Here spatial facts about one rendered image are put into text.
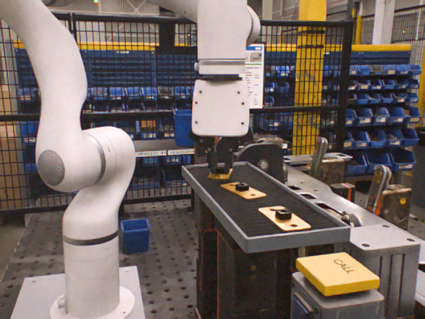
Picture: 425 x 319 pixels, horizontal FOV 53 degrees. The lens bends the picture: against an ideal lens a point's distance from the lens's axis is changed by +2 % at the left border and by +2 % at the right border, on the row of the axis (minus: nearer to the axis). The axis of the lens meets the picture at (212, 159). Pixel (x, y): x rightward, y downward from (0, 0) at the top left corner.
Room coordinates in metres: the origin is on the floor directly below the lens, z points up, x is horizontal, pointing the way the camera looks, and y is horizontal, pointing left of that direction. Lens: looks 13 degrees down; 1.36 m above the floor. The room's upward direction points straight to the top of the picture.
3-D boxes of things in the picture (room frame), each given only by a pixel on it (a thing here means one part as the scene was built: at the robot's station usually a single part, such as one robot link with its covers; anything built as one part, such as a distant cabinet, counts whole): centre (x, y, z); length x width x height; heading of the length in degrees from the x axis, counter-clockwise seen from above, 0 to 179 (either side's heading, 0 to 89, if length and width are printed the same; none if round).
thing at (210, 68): (0.77, -0.01, 1.35); 0.09 x 0.08 x 0.03; 81
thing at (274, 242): (0.65, -0.05, 1.16); 0.37 x 0.14 x 0.02; 16
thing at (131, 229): (1.45, 0.28, 0.74); 0.11 x 0.10 x 0.09; 16
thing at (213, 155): (0.77, 0.01, 1.20); 0.03 x 0.03 x 0.07; 81
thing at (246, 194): (0.65, -0.05, 1.17); 0.08 x 0.04 x 0.01; 30
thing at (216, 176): (0.77, -0.02, 1.17); 0.08 x 0.04 x 0.01; 171
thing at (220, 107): (0.77, -0.02, 1.29); 0.10 x 0.07 x 0.11; 81
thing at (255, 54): (1.97, -0.13, 1.30); 0.23 x 0.02 x 0.31; 106
